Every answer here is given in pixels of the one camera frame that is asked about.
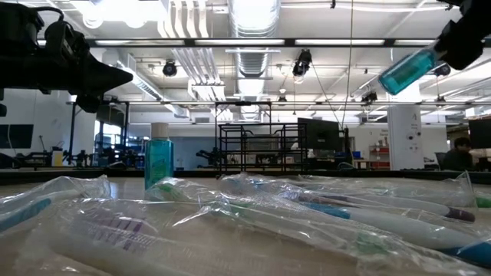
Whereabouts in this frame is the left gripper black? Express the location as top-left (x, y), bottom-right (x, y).
top-left (22, 53), bottom-right (134, 114)

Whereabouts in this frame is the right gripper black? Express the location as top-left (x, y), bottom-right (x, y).
top-left (435, 0), bottom-right (491, 71)

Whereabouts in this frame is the teal mouthwash bottle white cap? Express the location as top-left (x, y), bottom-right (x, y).
top-left (144, 122), bottom-right (175, 191)
top-left (377, 44), bottom-right (442, 97)

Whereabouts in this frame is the green white toothbrush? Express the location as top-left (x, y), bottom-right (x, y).
top-left (306, 172), bottom-right (491, 210)
top-left (144, 176), bottom-right (388, 265)

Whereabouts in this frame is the purple white toothbrush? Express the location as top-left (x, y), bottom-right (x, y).
top-left (283, 187), bottom-right (476, 223)
top-left (22, 202), bottom-right (369, 276)

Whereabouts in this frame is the black monitor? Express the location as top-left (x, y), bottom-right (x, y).
top-left (297, 117), bottom-right (341, 151)
top-left (468, 118), bottom-right (491, 150)

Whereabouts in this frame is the white square pillar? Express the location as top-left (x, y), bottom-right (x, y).
top-left (387, 105), bottom-right (425, 172)

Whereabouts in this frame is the person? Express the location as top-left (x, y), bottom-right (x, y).
top-left (440, 136), bottom-right (475, 173)

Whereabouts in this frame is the red shelf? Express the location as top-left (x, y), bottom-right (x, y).
top-left (370, 144), bottom-right (390, 169)

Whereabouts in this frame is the black overhead crossbar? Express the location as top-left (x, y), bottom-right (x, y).
top-left (86, 37), bottom-right (491, 48)

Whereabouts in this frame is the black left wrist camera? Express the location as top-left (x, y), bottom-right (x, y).
top-left (42, 17), bottom-right (90, 61)

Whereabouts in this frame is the black aluminium table frame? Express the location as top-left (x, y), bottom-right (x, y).
top-left (0, 167), bottom-right (491, 186)

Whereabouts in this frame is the dark wall screen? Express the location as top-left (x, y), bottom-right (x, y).
top-left (0, 123), bottom-right (35, 150)

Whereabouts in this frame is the silver ventilation duct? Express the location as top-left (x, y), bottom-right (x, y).
top-left (228, 0), bottom-right (283, 77)

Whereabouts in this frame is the black wire caddy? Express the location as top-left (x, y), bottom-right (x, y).
top-left (216, 122), bottom-right (310, 176)

